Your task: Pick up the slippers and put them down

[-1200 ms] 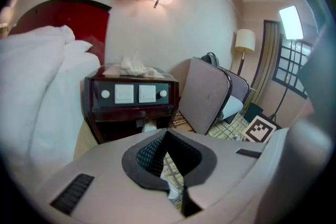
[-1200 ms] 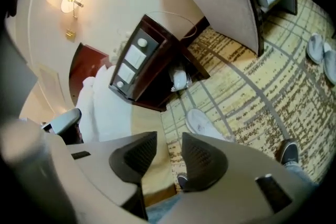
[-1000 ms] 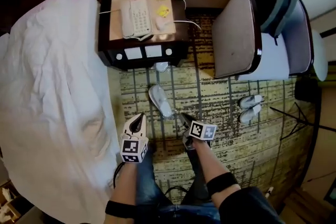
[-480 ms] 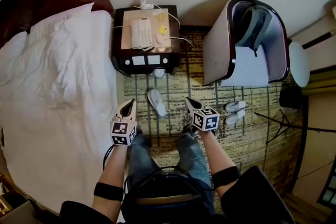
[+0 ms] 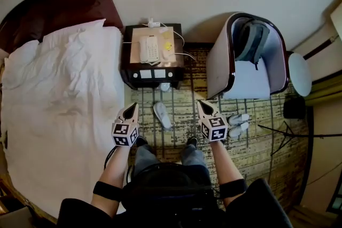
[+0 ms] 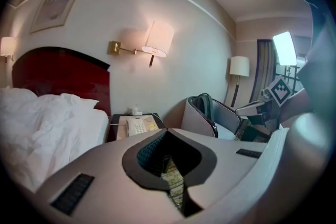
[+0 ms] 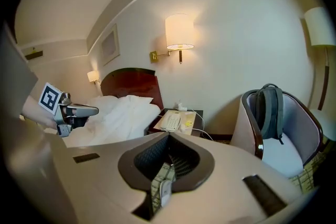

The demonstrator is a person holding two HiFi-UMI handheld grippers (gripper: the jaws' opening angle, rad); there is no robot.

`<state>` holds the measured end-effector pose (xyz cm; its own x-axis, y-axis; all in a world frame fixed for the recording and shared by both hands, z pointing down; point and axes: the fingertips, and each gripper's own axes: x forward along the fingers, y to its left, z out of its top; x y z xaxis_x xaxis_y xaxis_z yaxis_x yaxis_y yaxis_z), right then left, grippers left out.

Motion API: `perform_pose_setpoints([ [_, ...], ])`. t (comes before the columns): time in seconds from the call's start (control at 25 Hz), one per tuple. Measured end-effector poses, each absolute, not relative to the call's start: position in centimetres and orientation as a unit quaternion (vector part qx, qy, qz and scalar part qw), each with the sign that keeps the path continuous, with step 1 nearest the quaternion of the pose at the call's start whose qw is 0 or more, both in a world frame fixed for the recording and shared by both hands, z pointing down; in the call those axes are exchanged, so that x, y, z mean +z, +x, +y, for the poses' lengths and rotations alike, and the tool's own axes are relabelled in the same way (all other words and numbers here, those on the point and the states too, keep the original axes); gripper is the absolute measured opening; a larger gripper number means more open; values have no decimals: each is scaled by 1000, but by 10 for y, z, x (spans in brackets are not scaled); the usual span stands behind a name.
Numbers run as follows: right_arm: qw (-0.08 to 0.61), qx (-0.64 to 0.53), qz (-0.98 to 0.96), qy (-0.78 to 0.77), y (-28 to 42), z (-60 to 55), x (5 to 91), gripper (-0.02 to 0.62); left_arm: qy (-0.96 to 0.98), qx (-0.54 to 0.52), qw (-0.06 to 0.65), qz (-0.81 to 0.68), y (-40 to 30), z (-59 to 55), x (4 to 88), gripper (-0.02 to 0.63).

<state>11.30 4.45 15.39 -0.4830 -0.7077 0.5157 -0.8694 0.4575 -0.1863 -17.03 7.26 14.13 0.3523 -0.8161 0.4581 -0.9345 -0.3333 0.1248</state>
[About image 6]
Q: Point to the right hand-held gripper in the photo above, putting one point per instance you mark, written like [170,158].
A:
[279,90]

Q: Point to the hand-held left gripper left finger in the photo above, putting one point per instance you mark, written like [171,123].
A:
[105,165]

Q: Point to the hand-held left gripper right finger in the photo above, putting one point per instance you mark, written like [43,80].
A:
[231,178]

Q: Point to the person's right forearm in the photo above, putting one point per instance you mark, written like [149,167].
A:
[296,105]

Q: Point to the dark wooden nightstand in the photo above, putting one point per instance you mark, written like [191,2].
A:
[113,128]

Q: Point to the window curtain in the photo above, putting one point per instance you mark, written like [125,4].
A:
[263,70]

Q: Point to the grey backpack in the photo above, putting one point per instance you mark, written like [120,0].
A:
[206,107]

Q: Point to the floor lamp with white shade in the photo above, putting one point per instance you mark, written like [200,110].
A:
[239,65]

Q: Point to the dark framed grid window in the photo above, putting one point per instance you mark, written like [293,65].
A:
[295,78]

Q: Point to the armchair with blue seat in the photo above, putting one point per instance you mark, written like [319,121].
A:
[191,118]

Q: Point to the white bed duvet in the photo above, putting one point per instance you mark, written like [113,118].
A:
[52,133]

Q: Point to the white power strip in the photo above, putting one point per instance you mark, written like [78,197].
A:
[136,112]

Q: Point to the white pillow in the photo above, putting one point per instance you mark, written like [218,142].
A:
[68,101]
[15,97]

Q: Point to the dark wooden headboard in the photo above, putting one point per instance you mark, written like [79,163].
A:
[65,70]

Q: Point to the brass wall lamp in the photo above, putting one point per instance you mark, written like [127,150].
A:
[157,36]

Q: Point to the framed wall picture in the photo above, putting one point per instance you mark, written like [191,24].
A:
[55,8]

